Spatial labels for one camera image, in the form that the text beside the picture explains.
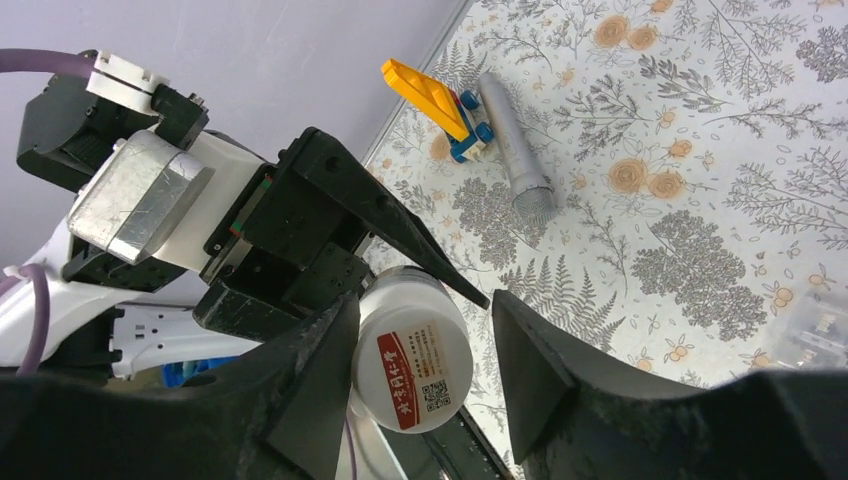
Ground floral patterned table mat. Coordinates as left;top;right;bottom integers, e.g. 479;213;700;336
367;1;847;479

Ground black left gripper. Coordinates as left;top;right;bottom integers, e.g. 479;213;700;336
193;127;490;341

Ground yellow blue toy blocks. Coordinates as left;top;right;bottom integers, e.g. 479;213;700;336
381;58;495;163

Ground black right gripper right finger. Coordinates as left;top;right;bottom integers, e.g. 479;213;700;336
492;290;847;479

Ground grey cylindrical tool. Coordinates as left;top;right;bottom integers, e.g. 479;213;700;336
478;72;557;227

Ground white orange pill bottle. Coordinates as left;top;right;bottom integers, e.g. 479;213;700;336
351;266;474;434

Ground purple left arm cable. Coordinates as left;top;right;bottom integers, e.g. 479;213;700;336
0;47;101;378

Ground clear plastic pill organizer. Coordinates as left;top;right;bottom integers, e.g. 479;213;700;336
772;293;847;370

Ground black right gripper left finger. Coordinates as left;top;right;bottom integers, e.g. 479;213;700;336
1;292;360;479

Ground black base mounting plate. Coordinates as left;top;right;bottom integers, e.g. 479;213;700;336
381;407;515;480

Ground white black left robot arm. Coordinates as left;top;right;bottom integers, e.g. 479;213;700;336
1;49;372;378

